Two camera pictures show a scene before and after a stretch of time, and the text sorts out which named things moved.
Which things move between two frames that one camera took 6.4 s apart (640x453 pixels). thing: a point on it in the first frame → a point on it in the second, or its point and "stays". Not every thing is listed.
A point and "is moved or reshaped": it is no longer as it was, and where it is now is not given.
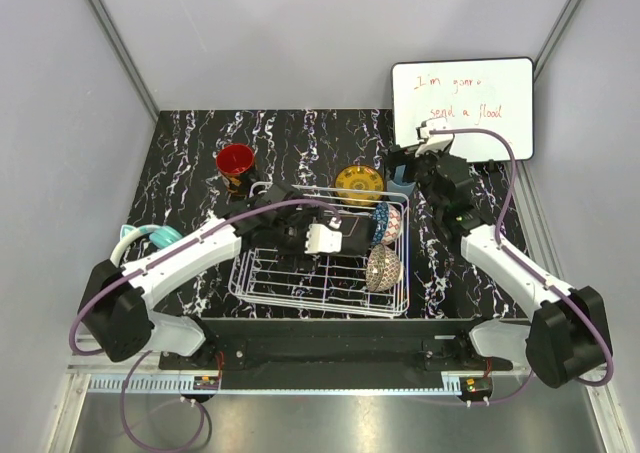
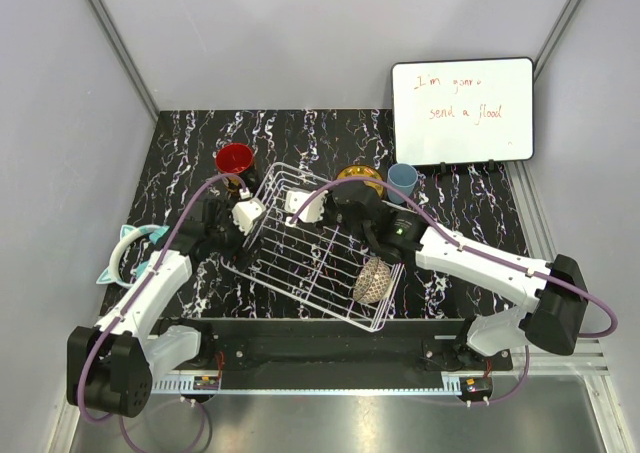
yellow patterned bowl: [361, 177] stays
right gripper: [403, 157] → [328, 203]
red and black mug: [234, 162] stays
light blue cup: [398, 187] stays
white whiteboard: [493, 93] stays
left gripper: [303, 218] → [237, 250]
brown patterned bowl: [383, 268] is moved or reshaped
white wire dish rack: [326, 281] is moved or reshaped
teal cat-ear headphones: [159, 236] stays
